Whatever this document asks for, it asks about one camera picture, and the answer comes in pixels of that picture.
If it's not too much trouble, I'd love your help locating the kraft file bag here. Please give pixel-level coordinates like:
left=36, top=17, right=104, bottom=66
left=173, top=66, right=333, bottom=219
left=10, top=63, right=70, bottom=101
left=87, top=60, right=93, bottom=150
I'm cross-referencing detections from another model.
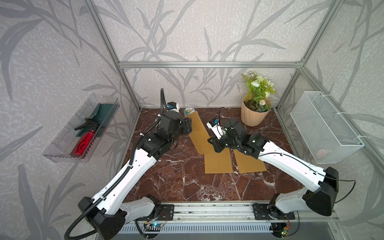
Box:
left=204, top=149, right=233, bottom=174
left=234, top=150, right=267, bottom=174
left=187, top=112, right=215, bottom=155

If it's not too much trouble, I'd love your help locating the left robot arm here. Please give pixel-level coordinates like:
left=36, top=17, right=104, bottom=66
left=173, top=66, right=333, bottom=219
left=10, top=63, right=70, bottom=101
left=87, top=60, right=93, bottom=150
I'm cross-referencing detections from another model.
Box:
left=64, top=111, right=193, bottom=240

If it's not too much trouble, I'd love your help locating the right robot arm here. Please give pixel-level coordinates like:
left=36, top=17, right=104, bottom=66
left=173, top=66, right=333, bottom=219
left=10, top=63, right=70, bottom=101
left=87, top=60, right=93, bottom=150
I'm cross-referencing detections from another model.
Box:
left=207, top=119, right=341, bottom=219

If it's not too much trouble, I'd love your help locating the small labelled tin can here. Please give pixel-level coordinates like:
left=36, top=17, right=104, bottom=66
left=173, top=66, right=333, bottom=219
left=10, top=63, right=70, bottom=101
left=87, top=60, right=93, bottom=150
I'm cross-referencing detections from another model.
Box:
left=184, top=108, right=196, bottom=117

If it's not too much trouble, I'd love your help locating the peach flower pot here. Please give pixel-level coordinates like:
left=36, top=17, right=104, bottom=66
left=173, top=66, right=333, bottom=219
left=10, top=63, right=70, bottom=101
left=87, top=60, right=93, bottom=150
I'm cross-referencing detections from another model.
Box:
left=241, top=97, right=272, bottom=127

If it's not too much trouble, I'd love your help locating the green artificial plant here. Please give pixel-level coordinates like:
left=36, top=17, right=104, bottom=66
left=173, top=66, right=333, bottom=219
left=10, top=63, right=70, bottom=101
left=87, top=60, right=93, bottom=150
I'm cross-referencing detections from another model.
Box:
left=242, top=72, right=277, bottom=113

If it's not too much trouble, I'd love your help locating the green dustpan scoop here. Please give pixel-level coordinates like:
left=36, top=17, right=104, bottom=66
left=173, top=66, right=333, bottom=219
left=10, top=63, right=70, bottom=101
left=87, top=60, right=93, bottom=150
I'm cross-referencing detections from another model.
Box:
left=75, top=104, right=116, bottom=138

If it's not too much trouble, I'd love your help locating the left circuit board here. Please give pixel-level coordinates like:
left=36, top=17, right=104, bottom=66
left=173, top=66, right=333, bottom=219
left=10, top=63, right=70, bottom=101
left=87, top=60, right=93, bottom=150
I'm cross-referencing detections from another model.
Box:
left=144, top=222, right=166, bottom=233

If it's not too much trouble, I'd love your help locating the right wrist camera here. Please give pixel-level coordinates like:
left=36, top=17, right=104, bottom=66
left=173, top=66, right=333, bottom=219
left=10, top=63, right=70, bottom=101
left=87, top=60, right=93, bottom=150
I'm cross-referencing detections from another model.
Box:
left=207, top=118, right=226, bottom=139

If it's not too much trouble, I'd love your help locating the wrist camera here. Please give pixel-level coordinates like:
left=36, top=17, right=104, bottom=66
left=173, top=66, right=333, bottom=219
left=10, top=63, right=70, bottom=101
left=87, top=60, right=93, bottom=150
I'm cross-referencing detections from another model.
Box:
left=167, top=102, right=180, bottom=113
left=207, top=118, right=226, bottom=139

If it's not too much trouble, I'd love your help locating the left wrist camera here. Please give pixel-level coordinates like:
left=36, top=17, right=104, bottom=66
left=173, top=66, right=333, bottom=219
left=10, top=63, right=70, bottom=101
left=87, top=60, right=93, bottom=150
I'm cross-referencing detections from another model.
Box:
left=167, top=102, right=180, bottom=113

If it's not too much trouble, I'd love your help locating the aluminium frame back bar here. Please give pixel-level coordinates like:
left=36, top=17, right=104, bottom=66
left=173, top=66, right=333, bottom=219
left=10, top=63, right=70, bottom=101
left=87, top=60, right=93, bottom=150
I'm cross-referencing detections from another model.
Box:
left=119, top=61, right=302, bottom=69

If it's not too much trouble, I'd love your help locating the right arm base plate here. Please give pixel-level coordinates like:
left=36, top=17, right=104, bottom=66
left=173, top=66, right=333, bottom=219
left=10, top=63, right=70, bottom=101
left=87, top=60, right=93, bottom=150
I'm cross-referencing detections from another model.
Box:
left=252, top=203, right=296, bottom=221

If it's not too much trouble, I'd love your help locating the aluminium front rail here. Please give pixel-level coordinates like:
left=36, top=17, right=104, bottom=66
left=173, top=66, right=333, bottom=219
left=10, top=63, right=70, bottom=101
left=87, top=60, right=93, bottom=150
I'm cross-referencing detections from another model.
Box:
left=86, top=201, right=340, bottom=225

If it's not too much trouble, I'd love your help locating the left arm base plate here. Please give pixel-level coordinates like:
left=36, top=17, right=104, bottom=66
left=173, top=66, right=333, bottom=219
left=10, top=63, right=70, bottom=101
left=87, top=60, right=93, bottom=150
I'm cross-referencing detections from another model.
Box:
left=137, top=204, right=175, bottom=221

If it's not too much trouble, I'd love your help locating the white wire mesh basket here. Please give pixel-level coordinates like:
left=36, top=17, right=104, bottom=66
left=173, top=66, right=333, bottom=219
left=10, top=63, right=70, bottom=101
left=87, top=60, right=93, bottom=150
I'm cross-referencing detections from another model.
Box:
left=290, top=91, right=365, bottom=164

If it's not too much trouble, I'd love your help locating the clear plastic wall bin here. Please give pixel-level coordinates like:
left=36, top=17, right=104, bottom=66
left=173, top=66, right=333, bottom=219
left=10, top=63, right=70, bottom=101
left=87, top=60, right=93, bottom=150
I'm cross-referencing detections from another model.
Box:
left=43, top=94, right=120, bottom=163

